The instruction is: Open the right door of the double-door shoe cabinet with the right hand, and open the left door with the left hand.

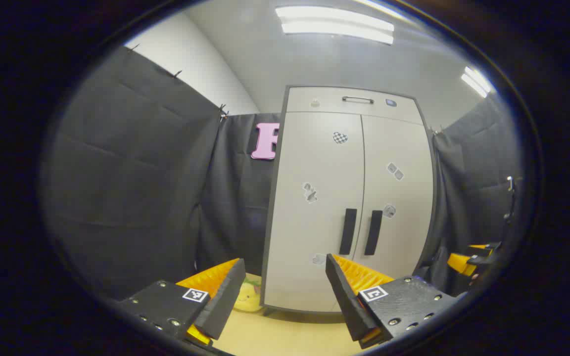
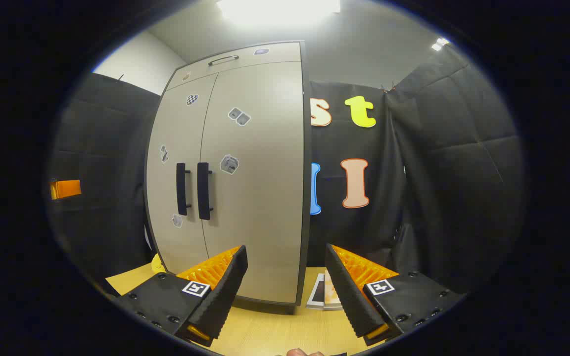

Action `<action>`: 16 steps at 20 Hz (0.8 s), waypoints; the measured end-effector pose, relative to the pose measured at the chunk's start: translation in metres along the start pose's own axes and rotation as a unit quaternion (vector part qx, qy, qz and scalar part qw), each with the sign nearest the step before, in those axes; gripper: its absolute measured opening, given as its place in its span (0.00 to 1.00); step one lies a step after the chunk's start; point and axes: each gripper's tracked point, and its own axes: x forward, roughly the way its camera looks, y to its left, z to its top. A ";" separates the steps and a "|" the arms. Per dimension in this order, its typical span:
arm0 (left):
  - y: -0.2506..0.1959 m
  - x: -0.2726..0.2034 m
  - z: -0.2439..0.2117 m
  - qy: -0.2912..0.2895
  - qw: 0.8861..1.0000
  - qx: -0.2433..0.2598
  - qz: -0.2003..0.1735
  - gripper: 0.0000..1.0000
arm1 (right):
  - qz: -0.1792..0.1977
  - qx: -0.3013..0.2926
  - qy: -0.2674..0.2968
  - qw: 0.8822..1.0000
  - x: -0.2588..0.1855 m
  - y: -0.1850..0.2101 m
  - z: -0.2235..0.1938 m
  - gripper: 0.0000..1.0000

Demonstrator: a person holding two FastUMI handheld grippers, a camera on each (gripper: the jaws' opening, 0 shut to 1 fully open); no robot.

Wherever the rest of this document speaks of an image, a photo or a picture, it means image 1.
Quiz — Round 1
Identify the grey cabinet drawer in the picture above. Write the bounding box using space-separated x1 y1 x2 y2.
286 87 423 125

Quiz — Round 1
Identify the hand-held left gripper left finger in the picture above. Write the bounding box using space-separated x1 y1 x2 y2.
117 258 247 347

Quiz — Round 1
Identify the grey double-door shoe cabinet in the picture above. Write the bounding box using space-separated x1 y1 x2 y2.
260 85 438 314

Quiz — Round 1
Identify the grey cabinet door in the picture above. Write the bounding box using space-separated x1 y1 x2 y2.
264 112 365 312
354 115 434 278

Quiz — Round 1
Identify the yellow plush toy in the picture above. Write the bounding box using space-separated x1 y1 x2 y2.
233 277 264 313

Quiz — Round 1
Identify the small ceiling light panel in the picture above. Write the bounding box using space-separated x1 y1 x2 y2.
461 66 492 98

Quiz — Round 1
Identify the black backdrop cloth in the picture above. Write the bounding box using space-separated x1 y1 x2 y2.
43 45 523 302

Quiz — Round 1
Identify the long ceiling light panel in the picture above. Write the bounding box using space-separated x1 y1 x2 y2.
275 6 395 45

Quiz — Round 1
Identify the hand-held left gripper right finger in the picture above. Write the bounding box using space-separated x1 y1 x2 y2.
326 254 459 350

